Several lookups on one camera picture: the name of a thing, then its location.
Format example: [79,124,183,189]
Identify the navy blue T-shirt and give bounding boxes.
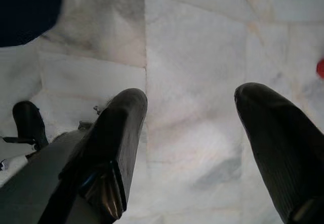
[0,0,63,48]

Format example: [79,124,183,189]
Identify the red plastic stool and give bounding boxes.
[315,58,324,79]

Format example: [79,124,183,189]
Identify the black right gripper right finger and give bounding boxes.
[234,82,324,224]

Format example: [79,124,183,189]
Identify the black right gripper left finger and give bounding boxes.
[59,87,148,219]

